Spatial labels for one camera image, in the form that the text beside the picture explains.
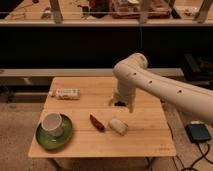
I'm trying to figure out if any green saucer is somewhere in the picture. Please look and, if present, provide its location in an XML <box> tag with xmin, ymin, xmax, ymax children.
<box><xmin>35</xmin><ymin>114</ymin><xmax>73</xmax><ymax>150</ymax></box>

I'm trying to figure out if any red chili pepper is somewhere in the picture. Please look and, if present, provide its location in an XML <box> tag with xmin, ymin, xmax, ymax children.
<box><xmin>90</xmin><ymin>115</ymin><xmax>105</xmax><ymax>131</ymax></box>

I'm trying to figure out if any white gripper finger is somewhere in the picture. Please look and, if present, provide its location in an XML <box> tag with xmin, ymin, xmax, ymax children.
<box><xmin>128</xmin><ymin>104</ymin><xmax>134</xmax><ymax>113</ymax></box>
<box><xmin>108</xmin><ymin>98</ymin><xmax>115</xmax><ymax>106</ymax></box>

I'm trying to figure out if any white wrapped packet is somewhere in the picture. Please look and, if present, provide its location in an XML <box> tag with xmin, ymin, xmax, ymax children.
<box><xmin>109</xmin><ymin>118</ymin><xmax>128</xmax><ymax>135</ymax></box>

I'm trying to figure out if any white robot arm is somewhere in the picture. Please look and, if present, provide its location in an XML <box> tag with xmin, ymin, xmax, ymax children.
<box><xmin>109</xmin><ymin>53</ymin><xmax>213</xmax><ymax>125</ymax></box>

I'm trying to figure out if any wooden folding table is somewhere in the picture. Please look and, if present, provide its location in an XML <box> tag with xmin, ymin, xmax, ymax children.
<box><xmin>28</xmin><ymin>77</ymin><xmax>176</xmax><ymax>159</ymax></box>

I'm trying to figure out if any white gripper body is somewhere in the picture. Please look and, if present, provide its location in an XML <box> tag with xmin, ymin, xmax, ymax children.
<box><xmin>113</xmin><ymin>80</ymin><xmax>136</xmax><ymax>105</ymax></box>

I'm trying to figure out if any white lying bottle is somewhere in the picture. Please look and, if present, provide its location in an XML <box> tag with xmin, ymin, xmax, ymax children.
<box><xmin>49</xmin><ymin>88</ymin><xmax>80</xmax><ymax>100</ymax></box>

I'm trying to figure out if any white ceramic cup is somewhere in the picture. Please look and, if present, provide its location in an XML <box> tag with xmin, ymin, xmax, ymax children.
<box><xmin>41</xmin><ymin>113</ymin><xmax>63</xmax><ymax>137</ymax></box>

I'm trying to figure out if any black rectangular block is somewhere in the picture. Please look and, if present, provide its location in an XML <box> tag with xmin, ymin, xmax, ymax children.
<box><xmin>114</xmin><ymin>101</ymin><xmax>126</xmax><ymax>107</ymax></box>

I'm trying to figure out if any long wooden bench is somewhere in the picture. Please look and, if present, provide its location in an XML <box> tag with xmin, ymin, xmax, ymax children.
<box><xmin>0</xmin><ymin>68</ymin><xmax>183</xmax><ymax>77</ymax></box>

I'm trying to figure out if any black foot pedal box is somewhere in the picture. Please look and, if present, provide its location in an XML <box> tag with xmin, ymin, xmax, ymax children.
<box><xmin>185</xmin><ymin>123</ymin><xmax>212</xmax><ymax>143</ymax></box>

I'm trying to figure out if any black floor cable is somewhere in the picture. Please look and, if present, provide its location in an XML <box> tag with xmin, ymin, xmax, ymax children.
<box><xmin>171</xmin><ymin>142</ymin><xmax>213</xmax><ymax>171</ymax></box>

